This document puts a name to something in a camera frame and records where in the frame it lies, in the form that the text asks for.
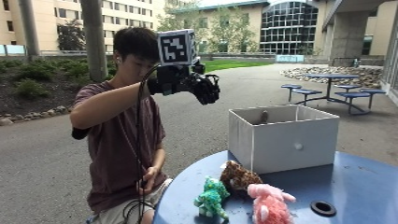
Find square concrete column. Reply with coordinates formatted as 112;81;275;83
330;11;370;60

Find bed of grey rocks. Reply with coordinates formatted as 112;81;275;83
279;65;384;89

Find black ring table insert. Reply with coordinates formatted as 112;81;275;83
310;200;338;217

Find glass front building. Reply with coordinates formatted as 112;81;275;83
258;0;319;56

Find blue picnic table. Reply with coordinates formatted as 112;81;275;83
294;73;371;116

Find pink plush toy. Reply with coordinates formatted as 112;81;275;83
246;183;297;224

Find the person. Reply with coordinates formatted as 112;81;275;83
68;27;174;224

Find green dinosaur plush toy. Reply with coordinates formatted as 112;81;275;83
193;175;231;222

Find green lawn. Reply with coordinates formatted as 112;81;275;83
201;59;273;74

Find grey round pillar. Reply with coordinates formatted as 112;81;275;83
80;0;109;83
17;0;42;61

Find beige building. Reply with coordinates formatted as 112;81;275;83
0;0;166;53

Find black wrist mount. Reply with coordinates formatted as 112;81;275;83
146;61;206;97

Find black cable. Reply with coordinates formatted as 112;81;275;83
122;64;161;224

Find brown spotted plush toy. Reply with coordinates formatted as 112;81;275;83
218;160;263;194

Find white marker cube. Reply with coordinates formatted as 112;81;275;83
156;29;199;67

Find white square box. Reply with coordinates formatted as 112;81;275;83
226;105;341;175

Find bed of green shrubs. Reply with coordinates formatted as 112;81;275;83
0;58;120;101

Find blue round seat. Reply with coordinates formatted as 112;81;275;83
291;88;323;106
359;89;388;109
333;91;371;115
279;83;303;103

